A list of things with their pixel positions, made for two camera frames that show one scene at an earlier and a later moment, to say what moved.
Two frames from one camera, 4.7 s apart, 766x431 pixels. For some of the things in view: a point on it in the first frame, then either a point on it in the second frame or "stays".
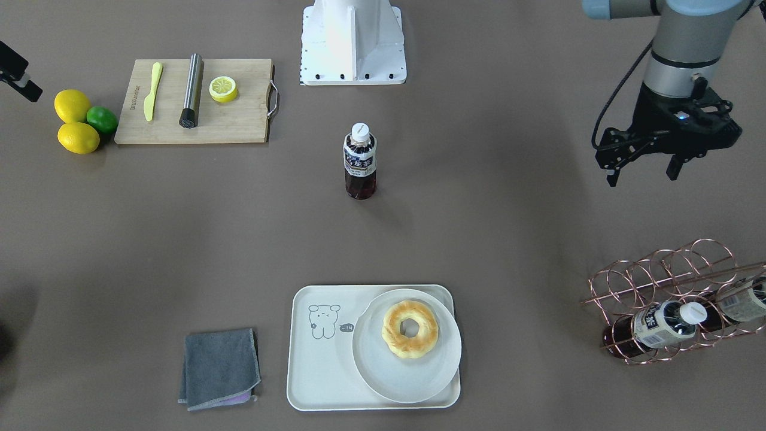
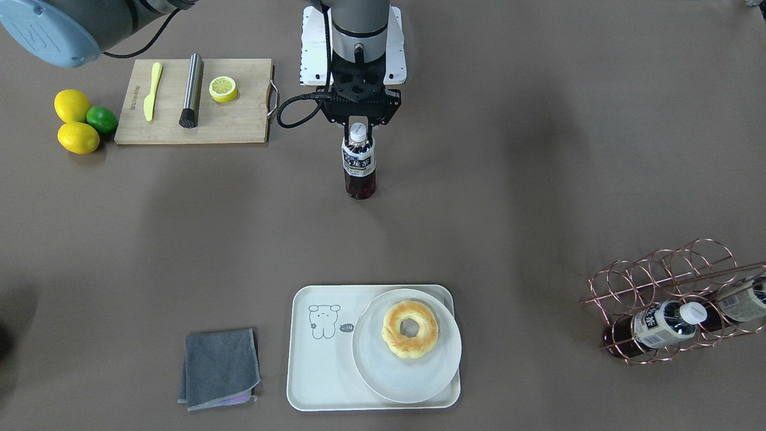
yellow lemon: x=72 y=105 stays
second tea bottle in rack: x=741 y=300 stays
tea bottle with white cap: x=359 y=151 stays
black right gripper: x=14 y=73 -> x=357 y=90
